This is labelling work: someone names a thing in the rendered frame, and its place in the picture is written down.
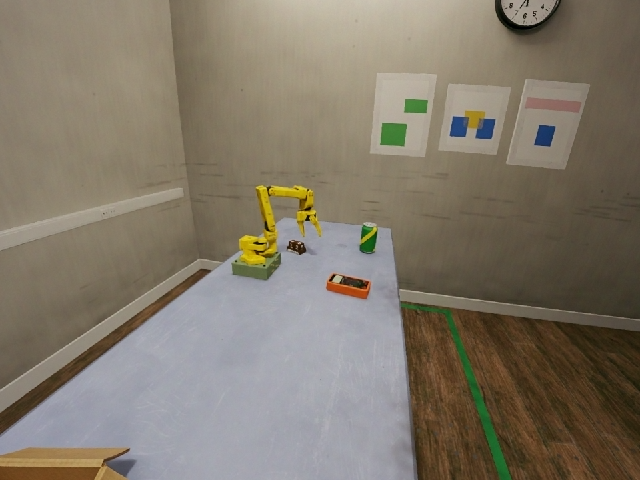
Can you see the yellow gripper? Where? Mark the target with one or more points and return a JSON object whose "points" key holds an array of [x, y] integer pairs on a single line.
{"points": [[310, 215]]}

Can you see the green and yellow drink can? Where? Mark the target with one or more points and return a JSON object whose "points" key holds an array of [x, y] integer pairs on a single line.
{"points": [[368, 237]]}

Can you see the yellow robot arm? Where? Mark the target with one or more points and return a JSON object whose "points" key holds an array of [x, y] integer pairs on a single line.
{"points": [[251, 244]]}

